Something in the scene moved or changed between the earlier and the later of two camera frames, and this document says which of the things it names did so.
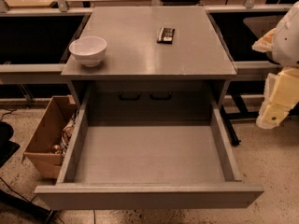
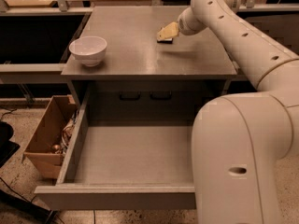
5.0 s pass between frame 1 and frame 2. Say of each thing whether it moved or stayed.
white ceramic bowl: stayed
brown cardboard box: stayed
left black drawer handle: stayed
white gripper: moved
